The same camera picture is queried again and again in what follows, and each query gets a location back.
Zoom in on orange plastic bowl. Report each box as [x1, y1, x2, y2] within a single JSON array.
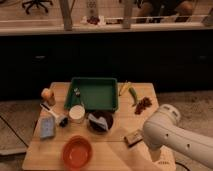
[[61, 135, 93, 171]]

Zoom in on grey cloth in bowl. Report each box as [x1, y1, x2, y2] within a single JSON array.
[[88, 114, 109, 131]]

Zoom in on white cup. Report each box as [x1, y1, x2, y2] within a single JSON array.
[[69, 105, 85, 123]]

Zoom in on dark bowl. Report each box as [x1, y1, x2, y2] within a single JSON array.
[[88, 111, 114, 132]]

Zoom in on green plastic tray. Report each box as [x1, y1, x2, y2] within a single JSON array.
[[64, 77, 118, 112]]

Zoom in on yellow sticks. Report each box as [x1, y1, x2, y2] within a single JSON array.
[[119, 82, 131, 96]]

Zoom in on black cable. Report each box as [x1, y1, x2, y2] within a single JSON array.
[[174, 161, 191, 171]]

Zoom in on person sitting in background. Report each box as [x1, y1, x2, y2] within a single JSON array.
[[136, 0, 193, 23]]

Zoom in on blue sponge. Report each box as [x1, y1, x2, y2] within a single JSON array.
[[40, 117, 55, 139]]

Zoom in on small object in tray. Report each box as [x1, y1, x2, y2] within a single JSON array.
[[74, 88, 80, 97]]

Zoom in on green chili pepper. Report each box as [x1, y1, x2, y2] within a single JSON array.
[[129, 87, 138, 107]]

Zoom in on white handled dish brush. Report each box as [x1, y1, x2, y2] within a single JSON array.
[[40, 103, 68, 127]]

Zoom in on wooden board eraser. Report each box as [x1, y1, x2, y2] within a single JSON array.
[[124, 130, 143, 147]]

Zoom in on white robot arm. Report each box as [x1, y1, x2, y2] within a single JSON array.
[[143, 104, 213, 169]]

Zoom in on black office chair base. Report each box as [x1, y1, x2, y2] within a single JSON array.
[[22, 0, 53, 14]]

